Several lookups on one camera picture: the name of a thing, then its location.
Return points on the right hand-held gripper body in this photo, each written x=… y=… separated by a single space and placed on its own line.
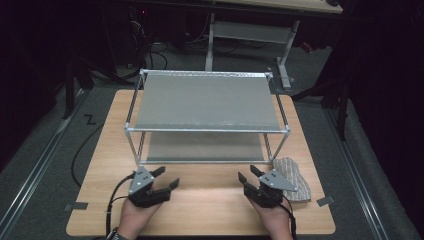
x=266 y=195

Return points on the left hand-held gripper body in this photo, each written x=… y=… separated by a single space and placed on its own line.
x=143 y=196

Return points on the striped cloth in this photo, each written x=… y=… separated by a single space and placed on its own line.
x=296 y=176

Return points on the grey two-tier metal shelf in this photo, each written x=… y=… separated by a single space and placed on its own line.
x=206 y=103

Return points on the person's left hand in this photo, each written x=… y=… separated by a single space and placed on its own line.
x=133 y=220

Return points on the person's right hand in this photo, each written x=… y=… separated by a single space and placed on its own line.
x=276 y=223

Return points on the dark wristwatch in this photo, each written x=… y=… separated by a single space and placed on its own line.
x=116 y=235

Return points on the grey tape piece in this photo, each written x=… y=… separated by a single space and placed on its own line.
x=76 y=206
x=325 y=201

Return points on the black metal stand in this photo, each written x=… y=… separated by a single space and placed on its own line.
x=342 y=113
x=69 y=93

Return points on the small red object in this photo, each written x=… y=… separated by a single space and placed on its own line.
x=306 y=47

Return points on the white-legged wooden desk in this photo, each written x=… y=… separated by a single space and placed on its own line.
x=250 y=31

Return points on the metal floor rail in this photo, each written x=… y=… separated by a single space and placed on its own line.
x=356 y=173
x=36 y=170

